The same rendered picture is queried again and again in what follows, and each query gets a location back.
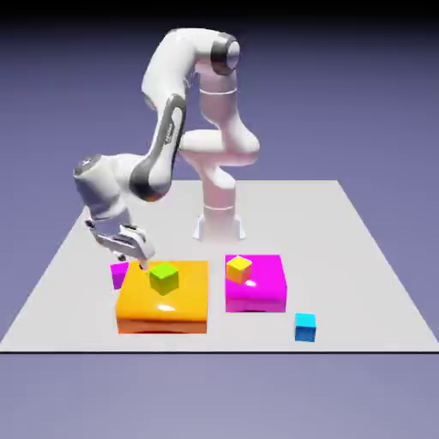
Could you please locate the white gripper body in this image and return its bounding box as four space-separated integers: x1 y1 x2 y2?
96 228 156 262

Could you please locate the large magenta box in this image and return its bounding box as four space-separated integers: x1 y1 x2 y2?
224 254 288 314

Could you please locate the small magenta cube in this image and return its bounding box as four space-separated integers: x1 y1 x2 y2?
110 261 130 291

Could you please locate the small blue cube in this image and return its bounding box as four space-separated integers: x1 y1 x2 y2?
294 312 317 343

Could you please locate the small green cube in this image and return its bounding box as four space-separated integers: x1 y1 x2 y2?
148 262 180 297

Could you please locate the small yellow cube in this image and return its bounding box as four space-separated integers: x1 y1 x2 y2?
226 254 254 285

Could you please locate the large orange box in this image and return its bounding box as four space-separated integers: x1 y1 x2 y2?
115 260 209 335

